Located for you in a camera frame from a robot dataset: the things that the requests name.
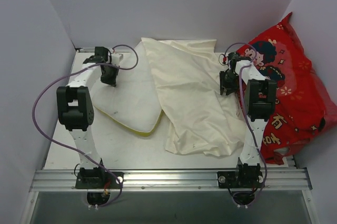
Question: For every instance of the white pillow yellow edge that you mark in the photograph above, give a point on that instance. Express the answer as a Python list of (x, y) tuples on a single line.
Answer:
[(133, 103)]

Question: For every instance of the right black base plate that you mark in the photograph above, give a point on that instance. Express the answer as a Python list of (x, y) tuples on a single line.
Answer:
[(238, 180)]

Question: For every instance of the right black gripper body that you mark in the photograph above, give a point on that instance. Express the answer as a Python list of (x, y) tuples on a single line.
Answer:
[(227, 84)]

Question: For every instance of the aluminium mounting rail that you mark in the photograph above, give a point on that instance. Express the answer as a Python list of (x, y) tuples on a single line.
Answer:
[(173, 180)]

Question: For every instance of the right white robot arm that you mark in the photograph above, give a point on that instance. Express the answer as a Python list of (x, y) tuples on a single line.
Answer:
[(258, 96)]

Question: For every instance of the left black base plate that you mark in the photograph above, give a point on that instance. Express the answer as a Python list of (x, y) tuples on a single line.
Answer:
[(94, 179)]

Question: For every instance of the cream pillowcase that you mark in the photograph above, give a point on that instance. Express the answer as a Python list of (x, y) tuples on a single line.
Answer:
[(187, 82)]

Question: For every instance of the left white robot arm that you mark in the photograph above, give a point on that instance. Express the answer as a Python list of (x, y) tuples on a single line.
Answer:
[(76, 112)]

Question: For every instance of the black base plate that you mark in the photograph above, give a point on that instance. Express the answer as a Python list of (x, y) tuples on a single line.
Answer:
[(238, 180), (94, 179)]

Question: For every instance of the red cartoon print bag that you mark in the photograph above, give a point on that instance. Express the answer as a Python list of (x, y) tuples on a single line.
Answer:
[(303, 108)]

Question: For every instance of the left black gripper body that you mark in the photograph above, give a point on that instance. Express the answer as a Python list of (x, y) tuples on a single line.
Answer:
[(108, 75)]

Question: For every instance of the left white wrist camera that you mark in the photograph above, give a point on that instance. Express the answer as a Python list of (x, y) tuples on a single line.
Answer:
[(116, 58)]

